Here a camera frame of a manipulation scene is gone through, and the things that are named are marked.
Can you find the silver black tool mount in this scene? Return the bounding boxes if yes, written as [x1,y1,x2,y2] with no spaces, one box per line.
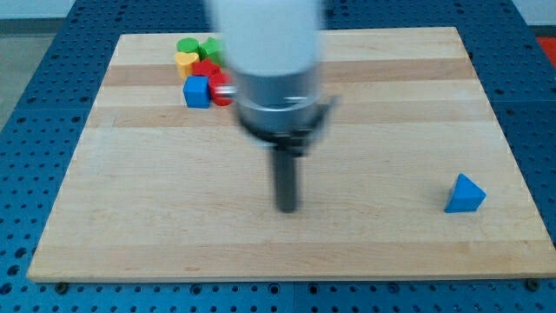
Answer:
[222,65,339,157]

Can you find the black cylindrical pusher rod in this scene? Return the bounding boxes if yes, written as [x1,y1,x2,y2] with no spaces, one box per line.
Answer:
[271,150,298,213]

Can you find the blue triangle block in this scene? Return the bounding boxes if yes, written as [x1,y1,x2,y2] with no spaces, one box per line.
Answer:
[444,173,487,213]

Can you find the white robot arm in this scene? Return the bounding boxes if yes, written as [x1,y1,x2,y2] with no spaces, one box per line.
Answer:
[207,0,338,212]

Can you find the blue cube block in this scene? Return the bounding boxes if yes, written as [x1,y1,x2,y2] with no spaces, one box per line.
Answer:
[182,76,211,109]

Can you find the red cylinder block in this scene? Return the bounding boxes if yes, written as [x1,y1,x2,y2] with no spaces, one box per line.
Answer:
[208,72,234,106]

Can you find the red star block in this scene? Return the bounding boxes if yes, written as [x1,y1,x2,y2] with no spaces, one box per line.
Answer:
[192,58,221,77]

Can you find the green star block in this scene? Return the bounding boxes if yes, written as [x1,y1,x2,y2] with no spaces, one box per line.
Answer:
[198,37,226,66]

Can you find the yellow heart block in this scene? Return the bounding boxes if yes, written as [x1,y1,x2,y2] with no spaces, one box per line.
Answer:
[174,51,200,80]

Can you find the green cylinder block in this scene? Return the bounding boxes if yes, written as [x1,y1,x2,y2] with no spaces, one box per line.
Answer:
[176,37,200,53]

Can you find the wooden board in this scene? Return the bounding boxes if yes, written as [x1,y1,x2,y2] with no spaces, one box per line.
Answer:
[27,27,555,283]

